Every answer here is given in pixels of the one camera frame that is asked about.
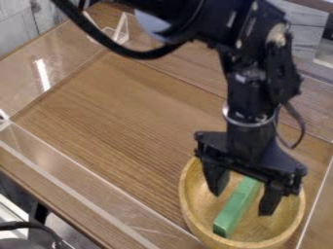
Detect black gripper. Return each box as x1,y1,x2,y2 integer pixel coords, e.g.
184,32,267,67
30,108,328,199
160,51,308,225
194,110,308,216

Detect green rectangular block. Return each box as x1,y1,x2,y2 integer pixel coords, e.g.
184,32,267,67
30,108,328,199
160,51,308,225
213,177,261,238

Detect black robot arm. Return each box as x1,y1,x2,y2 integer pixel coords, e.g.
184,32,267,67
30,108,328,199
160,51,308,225
119,0,308,216

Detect brown wooden bowl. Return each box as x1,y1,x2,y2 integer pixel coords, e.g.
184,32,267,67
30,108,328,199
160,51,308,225
178,157,307,249

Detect black metal table leg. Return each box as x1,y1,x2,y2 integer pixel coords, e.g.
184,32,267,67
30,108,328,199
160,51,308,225
34,203,50,224

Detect clear acrylic tray wall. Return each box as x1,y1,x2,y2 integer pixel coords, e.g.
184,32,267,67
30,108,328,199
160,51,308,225
0,110,205,249

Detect black cable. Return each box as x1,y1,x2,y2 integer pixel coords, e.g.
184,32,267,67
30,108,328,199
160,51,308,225
51,0,206,60

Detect clear acrylic corner bracket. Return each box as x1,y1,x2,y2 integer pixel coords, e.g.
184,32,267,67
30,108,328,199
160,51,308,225
83,12,129,45

